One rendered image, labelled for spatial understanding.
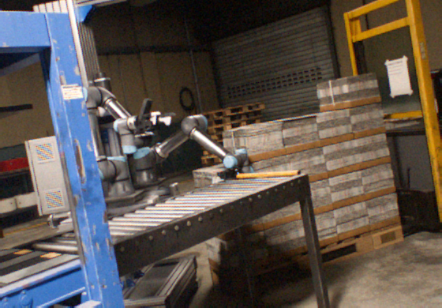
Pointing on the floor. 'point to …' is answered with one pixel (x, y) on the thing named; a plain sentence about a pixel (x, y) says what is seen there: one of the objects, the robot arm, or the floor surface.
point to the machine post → (80, 163)
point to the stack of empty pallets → (227, 125)
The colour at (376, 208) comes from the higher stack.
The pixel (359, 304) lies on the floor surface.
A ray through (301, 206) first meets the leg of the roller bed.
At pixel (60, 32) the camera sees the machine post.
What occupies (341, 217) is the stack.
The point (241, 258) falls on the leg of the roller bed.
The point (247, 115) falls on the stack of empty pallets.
